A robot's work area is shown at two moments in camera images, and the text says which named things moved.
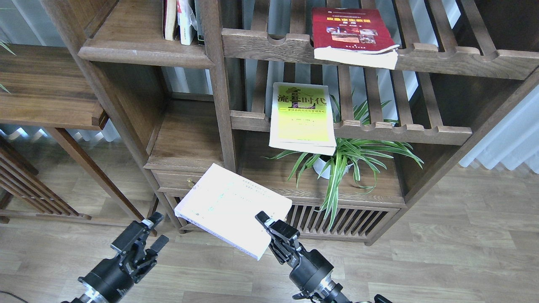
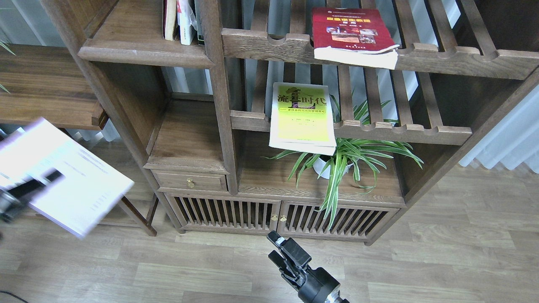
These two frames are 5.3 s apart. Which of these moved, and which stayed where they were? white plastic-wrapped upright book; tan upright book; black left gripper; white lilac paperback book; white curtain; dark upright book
Moved: white lilac paperback book; black left gripper
Stayed: tan upright book; dark upright book; white curtain; white plastic-wrapped upright book
